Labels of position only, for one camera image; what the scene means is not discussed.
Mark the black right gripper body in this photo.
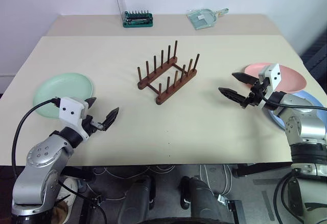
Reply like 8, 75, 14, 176
242, 76, 270, 108

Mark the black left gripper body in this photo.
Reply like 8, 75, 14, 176
81, 115, 107, 139

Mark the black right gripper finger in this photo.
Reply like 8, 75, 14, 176
231, 72, 256, 85
218, 87, 248, 106

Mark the wooden dish rack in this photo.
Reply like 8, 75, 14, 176
137, 40, 200, 105

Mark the green plate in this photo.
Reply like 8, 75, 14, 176
32, 72, 94, 119

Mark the red plate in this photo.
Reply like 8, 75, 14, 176
244, 62, 307, 94

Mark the blue plate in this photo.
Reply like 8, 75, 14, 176
265, 90, 325, 130

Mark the white shoe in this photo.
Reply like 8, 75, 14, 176
56, 176, 79, 207

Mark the clear plastic dustpan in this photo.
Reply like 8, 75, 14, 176
186, 8, 229, 31

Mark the dark rounded robot leg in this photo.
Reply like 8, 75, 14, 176
180, 176, 238, 224
119, 176, 157, 224

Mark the green screwdriver bit set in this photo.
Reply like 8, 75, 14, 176
122, 10, 154, 28

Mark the clear plastic case lid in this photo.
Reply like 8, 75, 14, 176
114, 0, 128, 23

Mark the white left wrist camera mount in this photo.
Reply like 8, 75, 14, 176
58, 97, 90, 141

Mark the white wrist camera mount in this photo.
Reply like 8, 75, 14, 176
58, 97, 90, 141
258, 63, 282, 109

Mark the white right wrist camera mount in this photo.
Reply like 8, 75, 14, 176
258, 63, 282, 109

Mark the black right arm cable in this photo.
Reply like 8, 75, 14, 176
264, 100, 327, 112

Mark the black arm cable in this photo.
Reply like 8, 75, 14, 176
264, 100, 327, 112
11, 98, 61, 180

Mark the black table frame bar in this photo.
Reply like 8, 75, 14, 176
231, 162, 292, 177
60, 166, 96, 182

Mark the white floor cable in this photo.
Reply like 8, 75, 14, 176
199, 164, 232, 194
94, 165, 177, 201

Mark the black floor cable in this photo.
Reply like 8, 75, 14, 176
59, 180, 108, 224

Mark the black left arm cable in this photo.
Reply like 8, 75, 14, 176
11, 98, 61, 180

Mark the black cable loop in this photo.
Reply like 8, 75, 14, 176
272, 170, 307, 223

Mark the black metal bracket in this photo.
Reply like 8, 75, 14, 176
217, 194, 246, 224

